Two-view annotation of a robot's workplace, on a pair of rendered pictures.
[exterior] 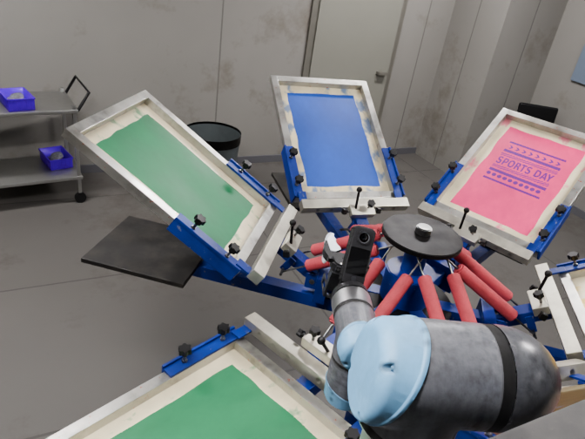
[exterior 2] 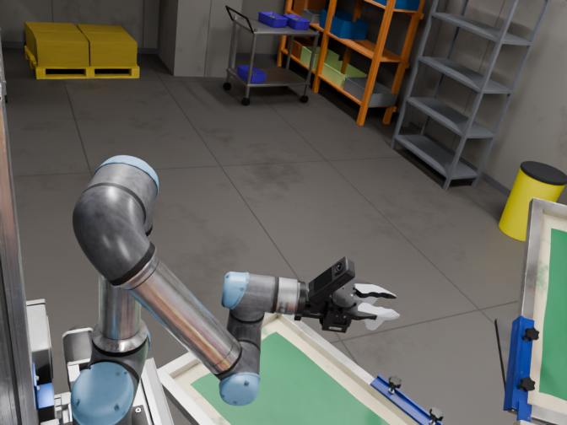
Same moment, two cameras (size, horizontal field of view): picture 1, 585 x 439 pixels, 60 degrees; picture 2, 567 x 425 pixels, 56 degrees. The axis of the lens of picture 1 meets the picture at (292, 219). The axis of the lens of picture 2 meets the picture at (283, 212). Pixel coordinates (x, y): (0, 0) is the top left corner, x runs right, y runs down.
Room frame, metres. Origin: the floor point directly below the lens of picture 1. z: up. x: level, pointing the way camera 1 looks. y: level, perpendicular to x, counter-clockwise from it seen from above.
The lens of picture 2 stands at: (0.72, -1.00, 2.37)
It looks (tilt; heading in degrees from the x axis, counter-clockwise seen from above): 31 degrees down; 90
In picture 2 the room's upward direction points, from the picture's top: 11 degrees clockwise
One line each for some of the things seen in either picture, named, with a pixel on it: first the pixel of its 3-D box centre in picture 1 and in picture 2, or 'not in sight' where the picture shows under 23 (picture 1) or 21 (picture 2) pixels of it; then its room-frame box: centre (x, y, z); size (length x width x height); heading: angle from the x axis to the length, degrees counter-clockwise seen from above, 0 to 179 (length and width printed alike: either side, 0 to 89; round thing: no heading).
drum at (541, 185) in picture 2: not in sight; (530, 202); (2.94, 3.48, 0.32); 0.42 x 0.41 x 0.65; 120
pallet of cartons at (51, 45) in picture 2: not in sight; (82, 50); (-2.17, 5.61, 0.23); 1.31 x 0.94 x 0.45; 30
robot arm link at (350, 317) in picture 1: (357, 337); (249, 293); (0.68, -0.14, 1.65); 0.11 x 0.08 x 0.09; 6
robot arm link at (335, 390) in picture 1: (356, 377); (243, 333); (0.69, -0.16, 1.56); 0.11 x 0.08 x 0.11; 96
